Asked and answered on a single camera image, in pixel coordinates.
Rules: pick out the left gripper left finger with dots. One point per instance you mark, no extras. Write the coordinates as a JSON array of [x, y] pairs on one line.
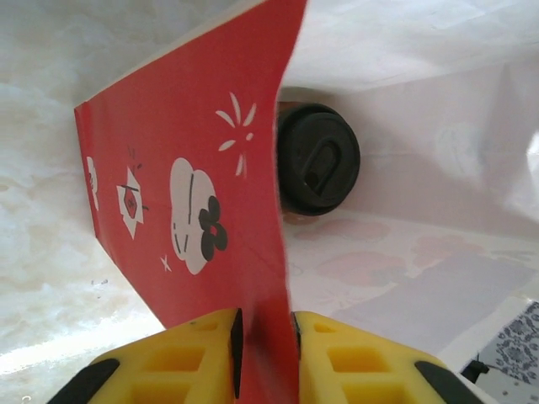
[[168, 370]]

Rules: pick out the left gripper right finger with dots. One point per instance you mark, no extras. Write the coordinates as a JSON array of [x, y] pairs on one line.
[[358, 374]]

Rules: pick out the black plastic cup lid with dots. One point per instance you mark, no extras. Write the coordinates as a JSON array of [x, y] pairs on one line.
[[320, 160]]

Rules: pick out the red and white paper bag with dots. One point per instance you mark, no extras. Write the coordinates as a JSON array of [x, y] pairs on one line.
[[210, 147]]

